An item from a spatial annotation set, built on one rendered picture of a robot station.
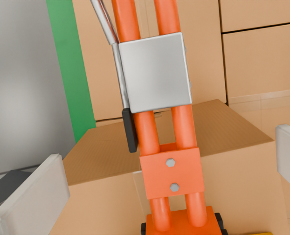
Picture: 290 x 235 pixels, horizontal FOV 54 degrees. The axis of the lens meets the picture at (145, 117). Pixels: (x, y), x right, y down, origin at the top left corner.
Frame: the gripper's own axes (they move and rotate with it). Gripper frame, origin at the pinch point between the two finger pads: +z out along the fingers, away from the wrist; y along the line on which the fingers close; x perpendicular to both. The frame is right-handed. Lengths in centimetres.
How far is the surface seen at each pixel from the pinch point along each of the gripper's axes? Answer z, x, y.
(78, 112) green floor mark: 121, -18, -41
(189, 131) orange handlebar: 12.8, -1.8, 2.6
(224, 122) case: 42.2, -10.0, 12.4
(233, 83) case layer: 67, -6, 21
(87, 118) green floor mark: 121, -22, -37
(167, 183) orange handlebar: 12.2, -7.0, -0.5
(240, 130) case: 35.1, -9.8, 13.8
